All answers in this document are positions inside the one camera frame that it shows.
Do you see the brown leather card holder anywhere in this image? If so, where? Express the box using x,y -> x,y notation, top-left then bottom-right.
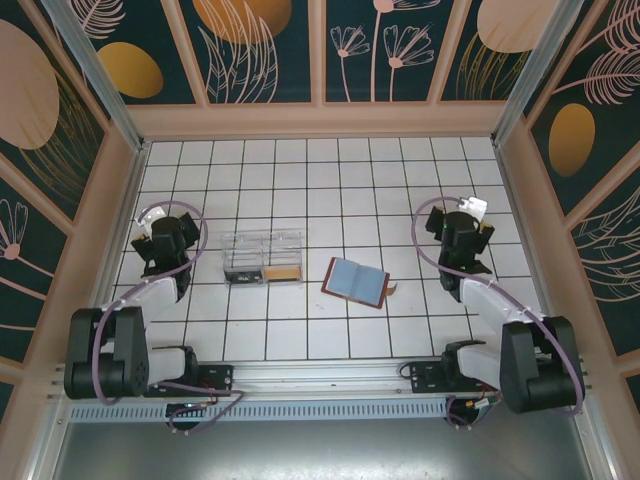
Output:
321,257 -> 399,309

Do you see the clear acrylic organizer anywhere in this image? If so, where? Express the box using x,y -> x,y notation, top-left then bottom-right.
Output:
221,229 -> 305,287

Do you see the grey metal sheet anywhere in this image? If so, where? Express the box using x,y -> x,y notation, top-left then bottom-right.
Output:
49,419 -> 601,480

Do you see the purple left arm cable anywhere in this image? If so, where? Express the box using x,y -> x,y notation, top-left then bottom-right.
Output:
92,200 -> 246,436

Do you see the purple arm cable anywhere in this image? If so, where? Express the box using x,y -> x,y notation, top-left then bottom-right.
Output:
92,200 -> 246,436
411,196 -> 586,432

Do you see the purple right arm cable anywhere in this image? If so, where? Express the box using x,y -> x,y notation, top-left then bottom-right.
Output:
411,196 -> 586,432

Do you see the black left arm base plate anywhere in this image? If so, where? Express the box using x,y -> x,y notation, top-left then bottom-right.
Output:
143,364 -> 236,399

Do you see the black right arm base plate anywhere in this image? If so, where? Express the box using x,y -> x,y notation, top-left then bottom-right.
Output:
409,357 -> 501,396

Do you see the aluminium frame post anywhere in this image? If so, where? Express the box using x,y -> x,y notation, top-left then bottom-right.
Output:
492,0 -> 571,146
42,0 -> 151,154

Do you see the multicoloured wire bundle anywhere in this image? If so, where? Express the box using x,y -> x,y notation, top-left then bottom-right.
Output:
467,394 -> 501,416

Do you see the aluminium mounting rail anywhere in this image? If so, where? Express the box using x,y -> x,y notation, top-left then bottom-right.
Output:
47,354 -> 589,406

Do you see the slotted grey cable duct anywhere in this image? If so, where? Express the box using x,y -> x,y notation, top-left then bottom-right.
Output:
67,397 -> 449,424

